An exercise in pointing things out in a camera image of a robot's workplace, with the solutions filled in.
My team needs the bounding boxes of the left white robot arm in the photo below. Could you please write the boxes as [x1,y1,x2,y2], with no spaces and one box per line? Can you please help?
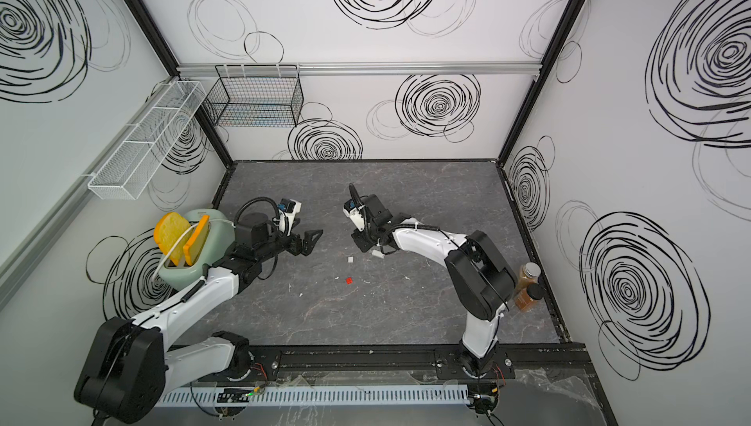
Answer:
[74,213,324,425]

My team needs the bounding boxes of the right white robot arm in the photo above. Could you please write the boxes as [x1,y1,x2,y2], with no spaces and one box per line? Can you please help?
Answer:
[343,185,517,378]

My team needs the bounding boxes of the green toaster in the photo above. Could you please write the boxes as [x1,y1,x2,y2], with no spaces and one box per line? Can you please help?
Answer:
[153,209,235,291]

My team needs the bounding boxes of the orange toast slice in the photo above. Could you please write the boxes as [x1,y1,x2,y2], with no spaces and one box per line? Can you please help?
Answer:
[183,216,210,267]

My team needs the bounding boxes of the round yellow toast slice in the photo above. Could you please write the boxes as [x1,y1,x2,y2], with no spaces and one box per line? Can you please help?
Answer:
[154,212,191,266]

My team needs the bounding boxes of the light spice jar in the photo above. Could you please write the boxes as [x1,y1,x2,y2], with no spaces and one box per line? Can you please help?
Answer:
[516,262,542,291]

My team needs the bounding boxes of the dark orange spice jar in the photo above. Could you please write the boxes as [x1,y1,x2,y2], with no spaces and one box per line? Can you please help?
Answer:
[514,283,545,311]

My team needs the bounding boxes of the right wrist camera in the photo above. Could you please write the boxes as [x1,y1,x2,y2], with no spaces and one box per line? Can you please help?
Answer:
[343,199,366,232]

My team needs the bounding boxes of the black corrugated cable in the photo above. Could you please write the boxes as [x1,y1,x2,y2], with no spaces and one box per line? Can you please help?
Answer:
[233,196,282,228]

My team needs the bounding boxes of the white wire shelf basket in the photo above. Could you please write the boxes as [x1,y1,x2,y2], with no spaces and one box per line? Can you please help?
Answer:
[87,81,207,200]

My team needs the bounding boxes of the black wire basket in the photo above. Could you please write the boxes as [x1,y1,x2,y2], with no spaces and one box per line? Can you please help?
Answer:
[205,64,304,128]

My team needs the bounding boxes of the grey slotted cable duct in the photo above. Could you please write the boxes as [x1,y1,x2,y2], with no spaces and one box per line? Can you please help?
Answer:
[156,385,473,410]

